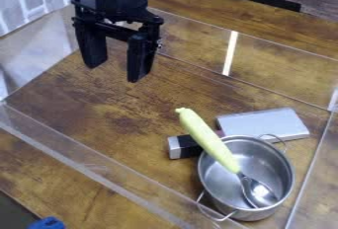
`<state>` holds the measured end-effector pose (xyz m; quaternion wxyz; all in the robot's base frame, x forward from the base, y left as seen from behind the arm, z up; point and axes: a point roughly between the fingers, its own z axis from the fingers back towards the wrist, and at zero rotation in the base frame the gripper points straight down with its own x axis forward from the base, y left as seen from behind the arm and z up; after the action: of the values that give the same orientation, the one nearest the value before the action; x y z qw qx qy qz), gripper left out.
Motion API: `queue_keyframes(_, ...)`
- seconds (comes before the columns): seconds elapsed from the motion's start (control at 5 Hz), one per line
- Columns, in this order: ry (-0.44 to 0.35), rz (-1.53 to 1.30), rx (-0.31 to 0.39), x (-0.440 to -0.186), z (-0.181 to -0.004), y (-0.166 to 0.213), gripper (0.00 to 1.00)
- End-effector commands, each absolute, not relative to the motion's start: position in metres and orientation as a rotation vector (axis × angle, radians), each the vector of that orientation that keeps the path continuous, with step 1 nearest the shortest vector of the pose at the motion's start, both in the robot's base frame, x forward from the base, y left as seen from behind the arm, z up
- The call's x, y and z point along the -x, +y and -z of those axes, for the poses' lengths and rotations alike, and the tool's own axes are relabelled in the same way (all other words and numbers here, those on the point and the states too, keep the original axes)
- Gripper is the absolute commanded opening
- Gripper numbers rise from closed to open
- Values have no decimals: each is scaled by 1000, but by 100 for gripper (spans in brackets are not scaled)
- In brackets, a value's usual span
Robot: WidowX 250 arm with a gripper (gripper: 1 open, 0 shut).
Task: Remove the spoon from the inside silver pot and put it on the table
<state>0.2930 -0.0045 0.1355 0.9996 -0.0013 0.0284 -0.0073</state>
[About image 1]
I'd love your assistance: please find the grey flat metal box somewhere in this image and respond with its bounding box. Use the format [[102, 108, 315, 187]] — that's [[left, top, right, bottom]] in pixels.
[[216, 108, 310, 142]]

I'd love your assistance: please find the small silver pot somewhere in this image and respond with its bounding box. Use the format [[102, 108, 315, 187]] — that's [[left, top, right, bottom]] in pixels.
[[196, 135, 294, 222]]

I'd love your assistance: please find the clear acrylic barrier panel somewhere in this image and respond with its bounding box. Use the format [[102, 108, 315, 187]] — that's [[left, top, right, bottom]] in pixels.
[[0, 0, 338, 229]]

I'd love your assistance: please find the yellow handled metal spoon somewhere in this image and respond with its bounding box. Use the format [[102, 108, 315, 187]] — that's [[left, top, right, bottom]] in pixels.
[[174, 108, 279, 208]]

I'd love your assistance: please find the blue object at corner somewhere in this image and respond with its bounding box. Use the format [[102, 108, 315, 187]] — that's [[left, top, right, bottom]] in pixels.
[[27, 216, 65, 229]]

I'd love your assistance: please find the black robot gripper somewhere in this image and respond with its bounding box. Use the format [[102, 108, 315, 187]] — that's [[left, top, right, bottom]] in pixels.
[[71, 0, 164, 83]]

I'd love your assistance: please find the black and silver block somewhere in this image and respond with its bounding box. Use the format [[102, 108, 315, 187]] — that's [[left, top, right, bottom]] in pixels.
[[168, 134, 203, 160]]

